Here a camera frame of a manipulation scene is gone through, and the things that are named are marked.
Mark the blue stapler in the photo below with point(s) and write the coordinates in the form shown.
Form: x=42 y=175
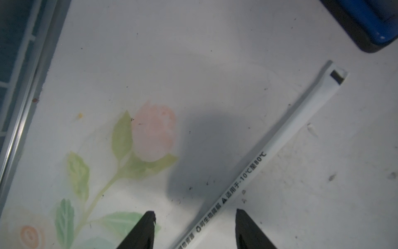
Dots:
x=372 y=25

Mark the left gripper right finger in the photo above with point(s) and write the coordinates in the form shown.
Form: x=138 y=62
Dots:
x=248 y=235

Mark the lone straw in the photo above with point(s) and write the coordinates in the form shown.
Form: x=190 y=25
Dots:
x=326 y=85

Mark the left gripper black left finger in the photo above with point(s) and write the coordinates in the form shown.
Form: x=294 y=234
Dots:
x=142 y=235

